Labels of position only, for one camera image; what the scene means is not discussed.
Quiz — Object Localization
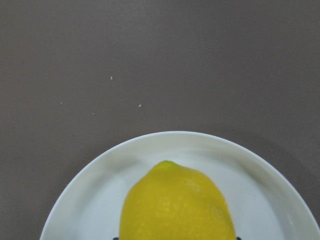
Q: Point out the yellow lemon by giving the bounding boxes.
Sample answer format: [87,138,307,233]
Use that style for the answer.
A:
[119,160,237,240]

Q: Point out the white plate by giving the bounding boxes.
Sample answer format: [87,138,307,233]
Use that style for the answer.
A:
[40,131,320,240]

